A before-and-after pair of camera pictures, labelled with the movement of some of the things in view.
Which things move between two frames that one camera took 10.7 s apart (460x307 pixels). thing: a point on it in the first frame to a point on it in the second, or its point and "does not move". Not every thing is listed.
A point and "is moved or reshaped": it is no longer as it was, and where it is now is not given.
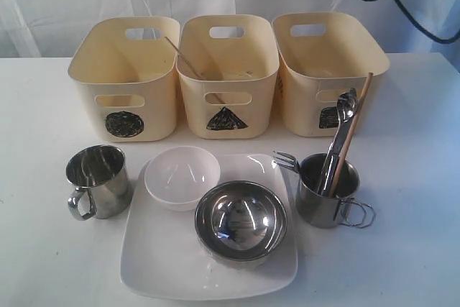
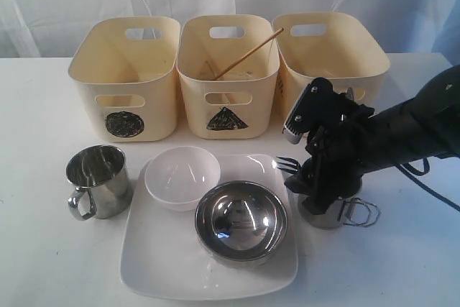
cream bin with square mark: [320, 55] does not move
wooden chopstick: [349, 131] is moved or reshaped
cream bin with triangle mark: [239, 57] does not move
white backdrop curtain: [39, 1] does not move
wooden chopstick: [192, 67] to [226, 94]
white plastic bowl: [179, 177] does not move
